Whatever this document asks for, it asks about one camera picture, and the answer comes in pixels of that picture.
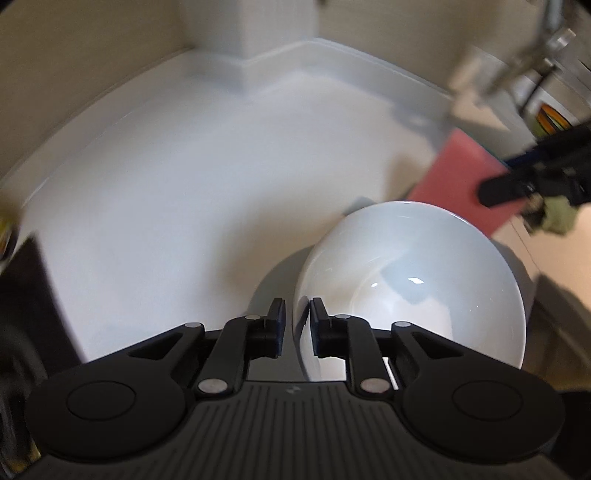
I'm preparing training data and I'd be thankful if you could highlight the pink and green sponge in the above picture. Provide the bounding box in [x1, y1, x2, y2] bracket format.
[409, 128, 525, 236]

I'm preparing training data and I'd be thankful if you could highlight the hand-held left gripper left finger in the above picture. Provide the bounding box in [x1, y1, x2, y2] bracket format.
[128, 296, 287, 400]

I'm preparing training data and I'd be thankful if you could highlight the colourful striped object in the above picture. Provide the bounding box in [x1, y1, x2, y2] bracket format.
[533, 104, 575, 139]

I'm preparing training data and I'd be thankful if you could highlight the white ceramic bowl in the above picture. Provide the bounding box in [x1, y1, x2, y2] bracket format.
[292, 200, 527, 384]

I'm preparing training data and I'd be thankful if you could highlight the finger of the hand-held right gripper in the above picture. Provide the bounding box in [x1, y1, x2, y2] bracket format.
[503, 124, 591, 169]
[478, 161, 591, 208]

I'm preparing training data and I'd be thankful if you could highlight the light green cloth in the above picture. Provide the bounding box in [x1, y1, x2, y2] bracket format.
[540, 196, 578, 236]

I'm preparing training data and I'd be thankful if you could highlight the chrome faucet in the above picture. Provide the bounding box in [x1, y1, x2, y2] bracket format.
[480, 0, 583, 100]

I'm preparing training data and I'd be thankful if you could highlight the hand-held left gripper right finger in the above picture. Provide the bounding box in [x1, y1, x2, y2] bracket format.
[308, 296, 465, 398]

